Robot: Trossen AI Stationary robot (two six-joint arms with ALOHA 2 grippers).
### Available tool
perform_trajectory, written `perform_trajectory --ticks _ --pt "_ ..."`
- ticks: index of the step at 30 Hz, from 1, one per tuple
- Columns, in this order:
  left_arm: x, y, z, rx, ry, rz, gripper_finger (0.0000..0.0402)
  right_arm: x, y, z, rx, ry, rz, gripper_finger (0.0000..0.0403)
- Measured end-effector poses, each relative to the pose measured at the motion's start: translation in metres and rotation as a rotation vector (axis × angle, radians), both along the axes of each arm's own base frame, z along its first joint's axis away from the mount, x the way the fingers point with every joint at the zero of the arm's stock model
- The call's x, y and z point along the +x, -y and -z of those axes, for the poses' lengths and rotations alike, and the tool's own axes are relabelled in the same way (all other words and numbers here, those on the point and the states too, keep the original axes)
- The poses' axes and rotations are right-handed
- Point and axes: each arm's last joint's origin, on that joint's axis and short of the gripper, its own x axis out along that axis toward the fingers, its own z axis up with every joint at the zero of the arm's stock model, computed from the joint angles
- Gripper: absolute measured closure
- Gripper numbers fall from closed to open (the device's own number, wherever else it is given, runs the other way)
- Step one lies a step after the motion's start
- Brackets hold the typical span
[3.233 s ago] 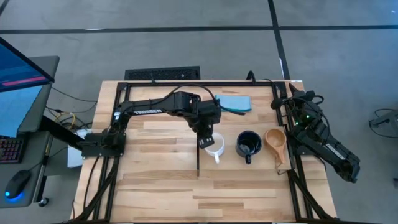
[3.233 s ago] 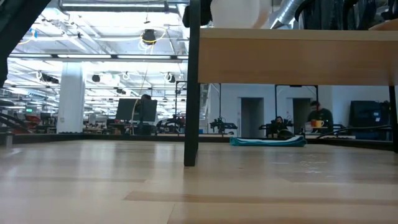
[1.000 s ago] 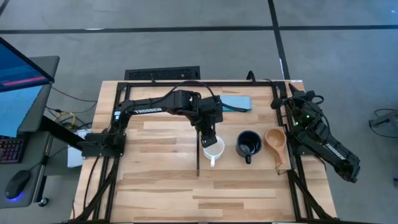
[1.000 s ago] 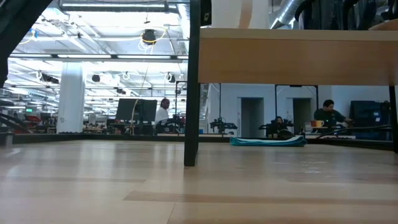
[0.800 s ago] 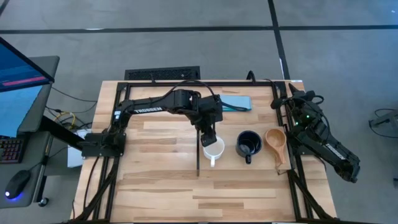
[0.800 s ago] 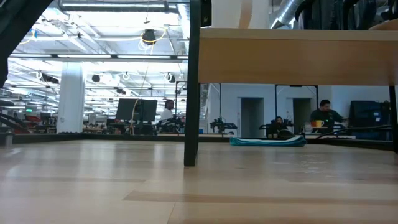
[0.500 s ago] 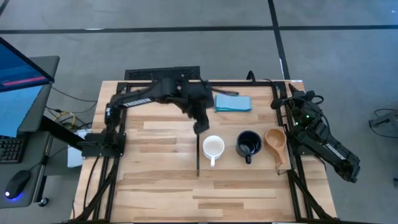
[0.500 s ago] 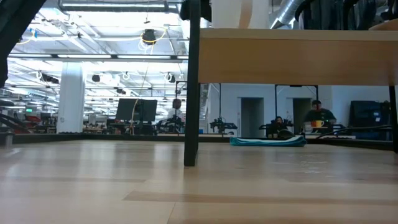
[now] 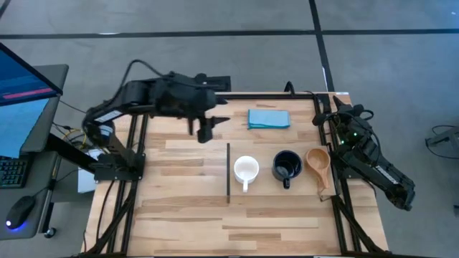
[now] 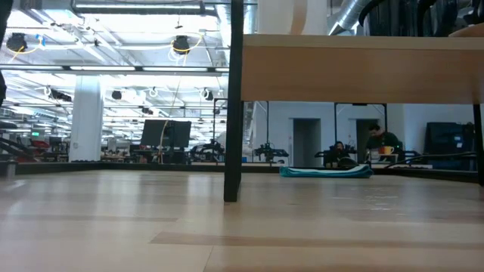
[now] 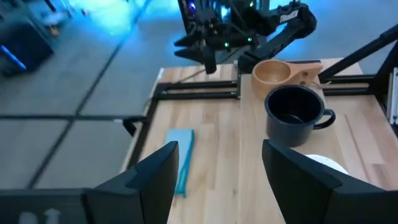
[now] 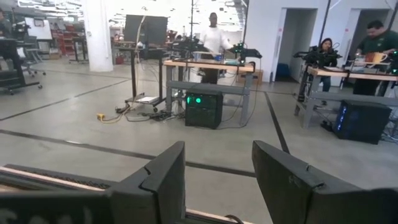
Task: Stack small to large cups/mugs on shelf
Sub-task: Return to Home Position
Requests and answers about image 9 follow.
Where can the computer monitor blue screen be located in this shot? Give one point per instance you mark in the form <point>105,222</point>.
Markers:
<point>18,82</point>

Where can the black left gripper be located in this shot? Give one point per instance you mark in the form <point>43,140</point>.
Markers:
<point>201,102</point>

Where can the white ceramic mug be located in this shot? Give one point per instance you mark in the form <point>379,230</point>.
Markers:
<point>246,168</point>

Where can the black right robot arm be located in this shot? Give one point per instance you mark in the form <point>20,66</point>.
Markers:
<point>389,175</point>

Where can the black keyboard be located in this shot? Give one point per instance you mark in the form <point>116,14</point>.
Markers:
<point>12,172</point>

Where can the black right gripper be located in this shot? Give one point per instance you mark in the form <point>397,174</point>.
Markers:
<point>351,127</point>

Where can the grey side desk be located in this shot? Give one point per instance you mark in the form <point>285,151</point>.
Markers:
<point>34,229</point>

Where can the blue folded cloth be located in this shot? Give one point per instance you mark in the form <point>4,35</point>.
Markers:
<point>269,119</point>

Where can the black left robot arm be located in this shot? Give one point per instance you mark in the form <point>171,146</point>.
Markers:
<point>136,93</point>

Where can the grey floor stand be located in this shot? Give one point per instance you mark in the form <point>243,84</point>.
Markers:
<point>444,138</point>

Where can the black floor grille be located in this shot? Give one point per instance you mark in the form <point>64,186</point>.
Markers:
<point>222,83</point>

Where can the black desk caster wheel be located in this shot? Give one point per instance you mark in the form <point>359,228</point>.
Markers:
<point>50,233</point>

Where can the black aluminium table frame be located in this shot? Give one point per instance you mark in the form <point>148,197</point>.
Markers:
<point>269,96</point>

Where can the black computer mouse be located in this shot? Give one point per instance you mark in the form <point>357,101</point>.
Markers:
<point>19,212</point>

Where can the dark blue enamel mug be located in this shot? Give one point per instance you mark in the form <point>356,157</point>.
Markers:
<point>287,166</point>

